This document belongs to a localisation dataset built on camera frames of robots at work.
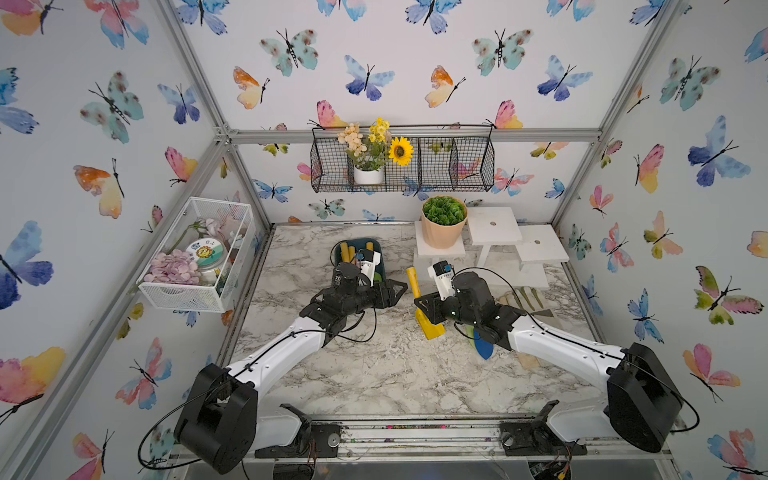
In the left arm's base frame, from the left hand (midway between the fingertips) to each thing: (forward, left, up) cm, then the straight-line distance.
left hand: (403, 285), depth 79 cm
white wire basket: (+13, +44, +10) cm, 47 cm away
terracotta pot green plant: (+17, -12, +7) cm, 22 cm away
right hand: (-2, -4, -3) cm, 6 cm away
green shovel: (+23, +19, -14) cm, 33 cm away
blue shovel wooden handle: (-11, -23, -16) cm, 30 cm away
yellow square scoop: (-9, -7, -7) cm, 13 cm away
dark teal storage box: (+29, +15, -16) cm, 36 cm away
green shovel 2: (+27, +11, -15) cm, 33 cm away
